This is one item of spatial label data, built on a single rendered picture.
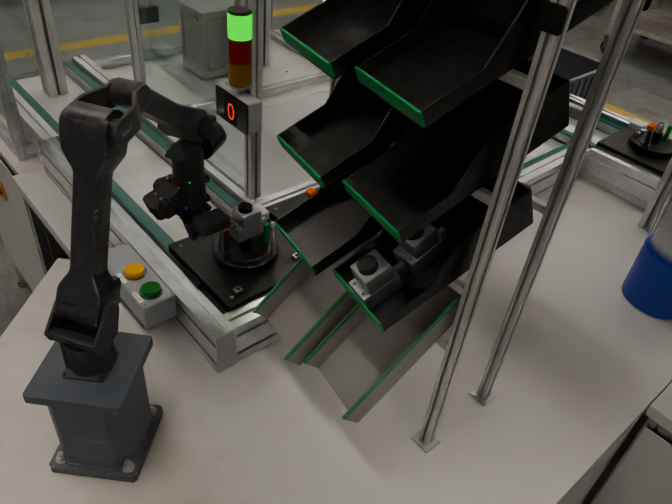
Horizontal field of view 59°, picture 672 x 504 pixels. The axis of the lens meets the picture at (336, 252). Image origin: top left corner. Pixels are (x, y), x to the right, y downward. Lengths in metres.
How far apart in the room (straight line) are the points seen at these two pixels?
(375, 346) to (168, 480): 0.41
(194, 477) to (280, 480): 0.14
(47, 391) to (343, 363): 0.46
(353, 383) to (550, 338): 0.57
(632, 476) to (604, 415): 0.25
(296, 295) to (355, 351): 0.17
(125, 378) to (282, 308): 0.32
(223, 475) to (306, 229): 0.44
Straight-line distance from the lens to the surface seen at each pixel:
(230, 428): 1.15
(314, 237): 0.98
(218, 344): 1.16
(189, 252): 1.33
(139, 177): 1.69
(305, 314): 1.09
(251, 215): 1.23
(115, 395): 0.96
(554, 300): 1.54
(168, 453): 1.13
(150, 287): 1.25
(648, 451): 1.48
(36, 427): 1.22
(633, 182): 2.02
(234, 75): 1.33
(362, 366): 1.01
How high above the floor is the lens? 1.80
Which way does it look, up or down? 39 degrees down
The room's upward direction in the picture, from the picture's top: 7 degrees clockwise
